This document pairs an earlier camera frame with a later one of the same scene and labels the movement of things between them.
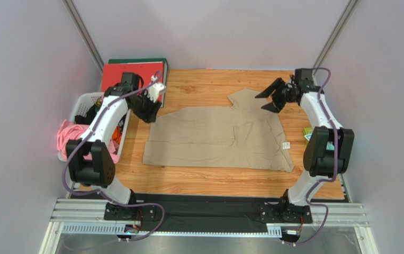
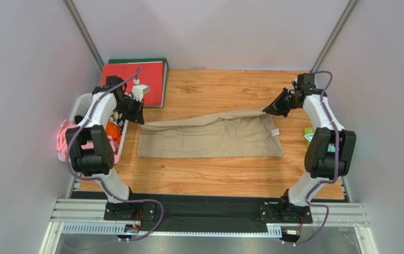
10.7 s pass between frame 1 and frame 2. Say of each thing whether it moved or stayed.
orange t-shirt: stayed
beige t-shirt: moved
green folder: stayed
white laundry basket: stayed
